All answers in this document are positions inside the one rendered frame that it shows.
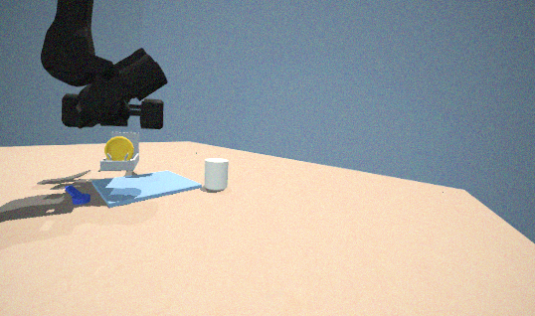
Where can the white cylinder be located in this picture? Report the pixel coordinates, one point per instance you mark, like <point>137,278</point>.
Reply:
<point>216,173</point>

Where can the yellow round plate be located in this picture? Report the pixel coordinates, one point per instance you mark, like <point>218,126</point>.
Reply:
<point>117,148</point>

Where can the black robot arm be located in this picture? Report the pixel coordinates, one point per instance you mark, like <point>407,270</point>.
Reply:
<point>68,55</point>

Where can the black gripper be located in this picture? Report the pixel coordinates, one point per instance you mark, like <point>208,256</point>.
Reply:
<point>151,113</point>

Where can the white dish rack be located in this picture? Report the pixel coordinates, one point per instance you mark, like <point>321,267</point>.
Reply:
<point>106,164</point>

